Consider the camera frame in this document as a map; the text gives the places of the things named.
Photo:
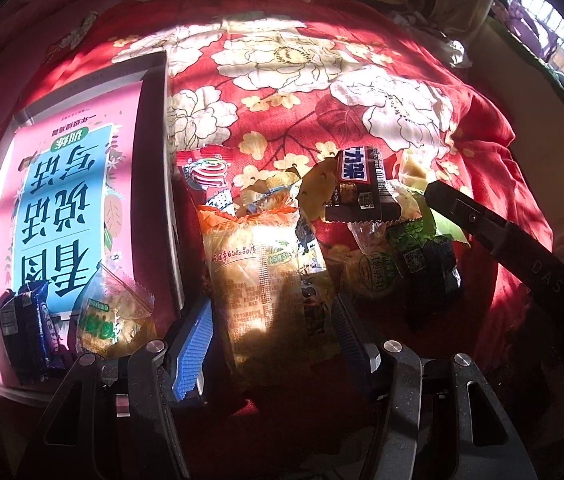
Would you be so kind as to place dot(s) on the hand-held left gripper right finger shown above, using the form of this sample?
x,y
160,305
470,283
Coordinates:
x,y
349,340

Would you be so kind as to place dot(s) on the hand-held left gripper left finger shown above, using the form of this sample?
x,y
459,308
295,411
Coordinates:
x,y
192,355

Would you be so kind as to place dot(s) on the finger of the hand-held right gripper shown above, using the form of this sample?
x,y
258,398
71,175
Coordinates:
x,y
467,217

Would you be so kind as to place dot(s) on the large clear bread packet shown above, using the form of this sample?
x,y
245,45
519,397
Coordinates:
x,y
262,285

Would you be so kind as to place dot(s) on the white tray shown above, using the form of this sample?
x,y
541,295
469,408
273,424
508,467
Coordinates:
x,y
154,160

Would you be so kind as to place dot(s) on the dark green snack packet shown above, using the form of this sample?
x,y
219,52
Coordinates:
x,y
427,257

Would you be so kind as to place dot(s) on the yellow green snack packet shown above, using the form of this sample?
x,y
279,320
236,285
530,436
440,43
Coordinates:
x,y
412,172

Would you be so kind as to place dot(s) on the clear packet with green label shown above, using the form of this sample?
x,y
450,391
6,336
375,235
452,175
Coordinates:
x,y
372,265

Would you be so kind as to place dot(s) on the clear packet with yellow pastry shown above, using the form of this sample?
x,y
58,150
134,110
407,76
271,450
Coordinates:
x,y
111,325

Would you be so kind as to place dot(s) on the brown chocolate bar packet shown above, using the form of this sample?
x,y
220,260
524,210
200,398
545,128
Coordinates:
x,y
362,185

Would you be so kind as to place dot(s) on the orange snack packet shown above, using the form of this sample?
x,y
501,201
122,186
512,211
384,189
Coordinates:
x,y
209,215

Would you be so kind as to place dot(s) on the clear packet with blue print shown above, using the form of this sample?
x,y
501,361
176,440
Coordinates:
x,y
272,192

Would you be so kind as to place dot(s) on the dark blue cookie packet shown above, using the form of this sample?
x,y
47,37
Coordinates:
x,y
26,335

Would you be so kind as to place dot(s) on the red floral blanket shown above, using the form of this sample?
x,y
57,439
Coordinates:
x,y
362,85

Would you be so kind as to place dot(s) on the red swirl snack packet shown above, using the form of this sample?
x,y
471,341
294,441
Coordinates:
x,y
206,172

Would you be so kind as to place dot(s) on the pink and blue book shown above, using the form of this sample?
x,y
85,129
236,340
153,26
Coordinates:
x,y
61,210

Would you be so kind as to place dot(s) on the purple hanging clothes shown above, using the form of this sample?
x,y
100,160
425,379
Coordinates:
x,y
522,20

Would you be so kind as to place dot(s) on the pink cloth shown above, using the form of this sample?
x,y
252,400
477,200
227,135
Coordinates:
x,y
36,35

